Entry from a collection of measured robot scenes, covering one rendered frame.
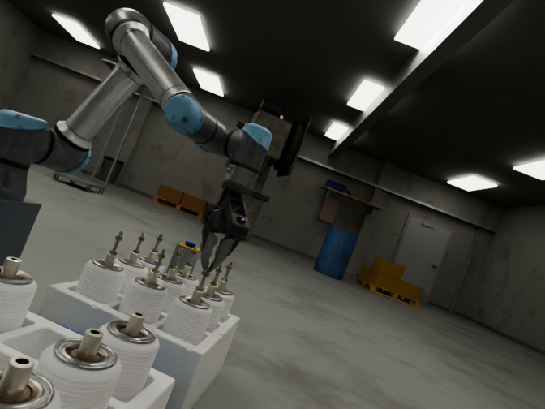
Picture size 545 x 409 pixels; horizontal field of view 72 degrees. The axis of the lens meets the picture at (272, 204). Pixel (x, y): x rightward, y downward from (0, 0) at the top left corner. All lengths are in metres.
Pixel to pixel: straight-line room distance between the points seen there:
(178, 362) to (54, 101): 11.74
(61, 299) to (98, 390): 0.48
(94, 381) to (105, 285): 0.48
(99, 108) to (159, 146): 9.84
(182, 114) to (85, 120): 0.49
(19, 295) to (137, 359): 0.23
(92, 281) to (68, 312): 0.08
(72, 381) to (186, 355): 0.39
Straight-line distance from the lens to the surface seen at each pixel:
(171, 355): 0.89
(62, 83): 12.48
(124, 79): 1.22
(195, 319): 0.89
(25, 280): 0.76
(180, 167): 10.83
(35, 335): 0.79
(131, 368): 0.63
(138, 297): 0.93
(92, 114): 1.25
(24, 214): 1.27
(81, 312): 0.97
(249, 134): 0.90
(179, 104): 0.84
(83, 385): 0.52
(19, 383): 0.45
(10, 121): 1.22
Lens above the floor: 0.49
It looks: 3 degrees up
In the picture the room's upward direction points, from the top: 21 degrees clockwise
